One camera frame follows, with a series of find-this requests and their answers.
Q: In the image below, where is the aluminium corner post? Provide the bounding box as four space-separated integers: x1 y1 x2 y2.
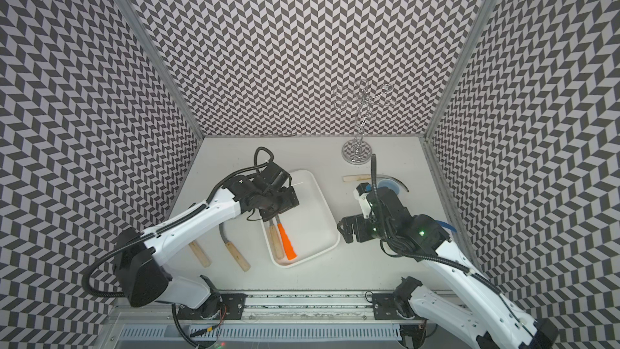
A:
113 0 204 141
423 0 498 141

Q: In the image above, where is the blue blade sickle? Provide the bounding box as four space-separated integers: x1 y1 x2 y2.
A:
436 221 458 234

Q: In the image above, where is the aluminium corner post left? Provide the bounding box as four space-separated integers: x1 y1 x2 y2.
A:
113 0 204 141

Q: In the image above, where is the orange collar sickle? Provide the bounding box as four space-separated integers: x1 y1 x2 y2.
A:
276 216 297 261

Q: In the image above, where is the sickle near chrome stand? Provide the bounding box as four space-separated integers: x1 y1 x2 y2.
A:
342 174 410 192

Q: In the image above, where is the white plastic storage box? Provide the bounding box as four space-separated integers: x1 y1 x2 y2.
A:
263 170 341 269

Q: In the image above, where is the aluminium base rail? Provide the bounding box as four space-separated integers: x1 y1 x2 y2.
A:
114 290 438 348

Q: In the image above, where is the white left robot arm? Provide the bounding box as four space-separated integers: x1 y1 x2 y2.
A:
82 162 299 316

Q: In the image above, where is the wooden handle sickle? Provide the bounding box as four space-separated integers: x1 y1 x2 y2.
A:
189 241 212 268
219 223 251 272

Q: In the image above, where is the aluminium corner post right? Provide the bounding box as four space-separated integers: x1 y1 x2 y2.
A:
423 0 498 141

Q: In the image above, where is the chrome wire stand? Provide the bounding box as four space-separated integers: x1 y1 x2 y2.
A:
336 79 395 166

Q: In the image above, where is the light blue mug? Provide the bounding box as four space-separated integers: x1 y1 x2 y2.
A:
377 179 400 196

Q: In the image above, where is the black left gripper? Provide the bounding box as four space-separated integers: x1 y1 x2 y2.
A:
260 186 300 222

